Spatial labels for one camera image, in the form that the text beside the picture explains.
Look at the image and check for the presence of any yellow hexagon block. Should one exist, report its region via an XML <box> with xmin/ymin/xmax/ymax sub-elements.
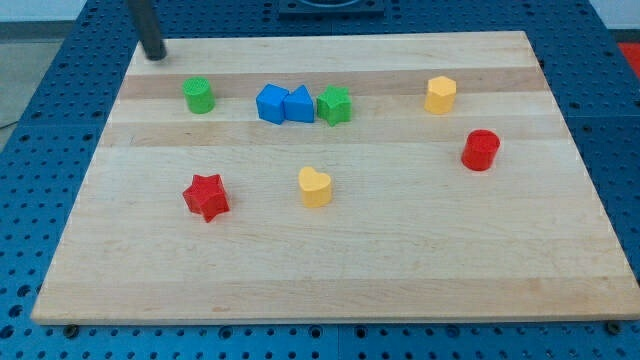
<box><xmin>424</xmin><ymin>76</ymin><xmax>457</xmax><ymax>115</ymax></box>

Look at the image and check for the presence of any red star block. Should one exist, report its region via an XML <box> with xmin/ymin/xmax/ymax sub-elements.
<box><xmin>182</xmin><ymin>174</ymin><xmax>230</xmax><ymax>223</ymax></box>

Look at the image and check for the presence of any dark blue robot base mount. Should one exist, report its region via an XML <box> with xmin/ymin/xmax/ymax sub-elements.
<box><xmin>278</xmin><ymin>0</ymin><xmax>386</xmax><ymax>19</ymax></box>

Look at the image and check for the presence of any red cylinder block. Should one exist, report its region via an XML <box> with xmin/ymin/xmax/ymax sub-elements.
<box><xmin>461</xmin><ymin>129</ymin><xmax>501</xmax><ymax>171</ymax></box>

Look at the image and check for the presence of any green cylinder block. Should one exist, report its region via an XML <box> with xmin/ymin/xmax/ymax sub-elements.
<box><xmin>182</xmin><ymin>77</ymin><xmax>215</xmax><ymax>114</ymax></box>

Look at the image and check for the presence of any black cylindrical robot arm stick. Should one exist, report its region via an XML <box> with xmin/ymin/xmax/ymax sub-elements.
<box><xmin>125</xmin><ymin>0</ymin><xmax>167</xmax><ymax>61</ymax></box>

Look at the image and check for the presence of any green star block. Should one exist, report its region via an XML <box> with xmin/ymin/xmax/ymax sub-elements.
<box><xmin>316</xmin><ymin>85</ymin><xmax>352</xmax><ymax>127</ymax></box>

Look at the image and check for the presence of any blue triangle block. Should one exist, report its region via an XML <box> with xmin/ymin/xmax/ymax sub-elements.
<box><xmin>283</xmin><ymin>85</ymin><xmax>315</xmax><ymax>123</ymax></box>

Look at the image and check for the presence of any light wooden board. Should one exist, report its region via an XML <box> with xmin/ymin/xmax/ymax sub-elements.
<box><xmin>31</xmin><ymin>31</ymin><xmax>639</xmax><ymax>325</ymax></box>

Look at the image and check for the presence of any yellow heart block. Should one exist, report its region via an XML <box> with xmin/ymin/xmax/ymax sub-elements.
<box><xmin>298</xmin><ymin>166</ymin><xmax>332</xmax><ymax>208</ymax></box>

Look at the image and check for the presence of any blue cube block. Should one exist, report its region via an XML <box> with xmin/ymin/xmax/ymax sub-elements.
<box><xmin>256</xmin><ymin>84</ymin><xmax>289</xmax><ymax>125</ymax></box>

